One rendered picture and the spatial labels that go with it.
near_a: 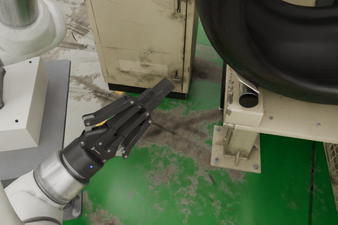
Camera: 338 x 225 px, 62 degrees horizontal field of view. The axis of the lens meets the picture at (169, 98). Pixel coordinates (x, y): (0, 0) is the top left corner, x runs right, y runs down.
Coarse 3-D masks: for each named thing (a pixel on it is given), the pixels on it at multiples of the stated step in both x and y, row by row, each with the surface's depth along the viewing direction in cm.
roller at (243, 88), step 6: (240, 84) 68; (240, 90) 67; (246, 90) 66; (252, 90) 65; (240, 96) 66; (246, 96) 65; (252, 96) 65; (258, 96) 66; (240, 102) 66; (246, 102) 66; (252, 102) 66
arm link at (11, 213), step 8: (0, 184) 34; (0, 192) 33; (0, 200) 33; (8, 200) 34; (0, 208) 33; (8, 208) 34; (0, 216) 32; (8, 216) 33; (16, 216) 35; (0, 224) 32; (8, 224) 33; (16, 224) 34; (24, 224) 36; (32, 224) 41; (40, 224) 41; (48, 224) 45; (56, 224) 46
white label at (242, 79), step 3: (234, 72) 63; (237, 75) 62; (240, 75) 64; (240, 78) 61; (243, 78) 63; (240, 81) 60; (243, 81) 61; (246, 81) 63; (249, 81) 65; (246, 84) 60; (249, 84) 62; (252, 84) 64; (252, 87) 62; (255, 87) 63; (255, 90) 61
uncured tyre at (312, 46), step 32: (224, 0) 47; (256, 0) 75; (224, 32) 52; (256, 32) 77; (288, 32) 79; (320, 32) 78; (256, 64) 56; (288, 64) 72; (320, 64) 72; (288, 96) 61; (320, 96) 59
